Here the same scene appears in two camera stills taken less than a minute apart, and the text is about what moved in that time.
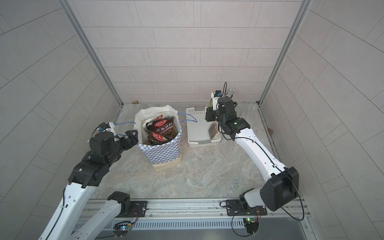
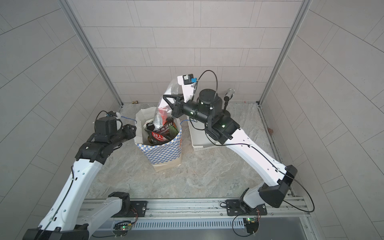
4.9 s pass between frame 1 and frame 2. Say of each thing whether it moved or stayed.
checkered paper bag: stayed
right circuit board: stayed
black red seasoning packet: moved
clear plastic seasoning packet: moved
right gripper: moved
